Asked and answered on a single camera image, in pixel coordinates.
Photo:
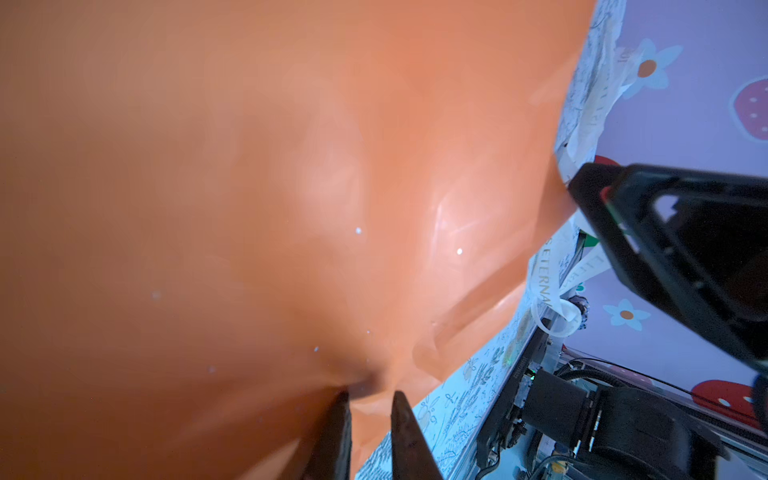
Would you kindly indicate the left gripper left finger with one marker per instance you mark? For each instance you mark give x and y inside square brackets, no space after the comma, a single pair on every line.
[331,455]

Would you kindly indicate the white ribbon strip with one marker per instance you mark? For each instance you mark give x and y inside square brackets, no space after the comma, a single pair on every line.
[604,72]

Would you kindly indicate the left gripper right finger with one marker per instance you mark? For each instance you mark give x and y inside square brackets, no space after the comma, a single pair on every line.
[411,456]

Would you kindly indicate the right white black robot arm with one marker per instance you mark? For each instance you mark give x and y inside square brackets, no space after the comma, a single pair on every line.
[617,431]

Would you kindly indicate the orange wrapping paper sheet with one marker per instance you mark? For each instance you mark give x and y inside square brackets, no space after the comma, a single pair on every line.
[217,215]

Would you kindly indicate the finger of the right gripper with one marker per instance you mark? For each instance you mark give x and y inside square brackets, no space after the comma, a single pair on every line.
[692,243]

